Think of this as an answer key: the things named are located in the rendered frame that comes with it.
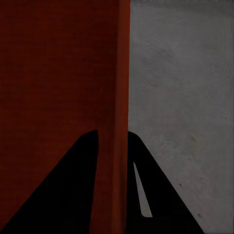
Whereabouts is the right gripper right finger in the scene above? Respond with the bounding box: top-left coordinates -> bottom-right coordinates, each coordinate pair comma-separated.
126,131 -> 204,234

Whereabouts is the storage box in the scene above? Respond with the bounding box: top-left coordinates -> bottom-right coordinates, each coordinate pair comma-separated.
0,0 -> 130,234

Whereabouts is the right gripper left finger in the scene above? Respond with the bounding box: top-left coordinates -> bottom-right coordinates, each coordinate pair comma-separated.
0,130 -> 99,234

